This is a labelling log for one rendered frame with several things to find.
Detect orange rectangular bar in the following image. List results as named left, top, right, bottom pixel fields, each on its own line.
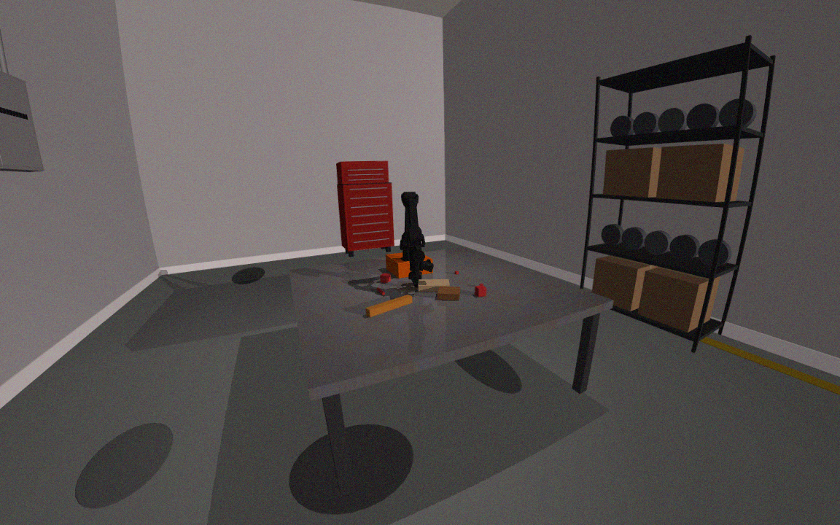
left=366, top=295, right=412, bottom=317

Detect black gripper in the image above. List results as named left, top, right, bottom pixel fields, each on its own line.
left=408, top=258, right=422, bottom=288

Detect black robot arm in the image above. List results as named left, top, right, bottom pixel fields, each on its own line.
left=400, top=192, right=434, bottom=272

